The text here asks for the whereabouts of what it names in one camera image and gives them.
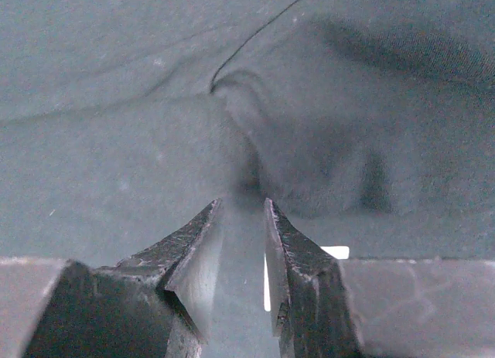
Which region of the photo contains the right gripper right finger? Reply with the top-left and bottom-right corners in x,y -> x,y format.
264,199 -> 362,357

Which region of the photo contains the black t-shirt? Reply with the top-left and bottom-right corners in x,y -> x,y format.
1,0 -> 494,357

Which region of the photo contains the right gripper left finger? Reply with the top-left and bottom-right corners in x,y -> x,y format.
97,199 -> 224,343

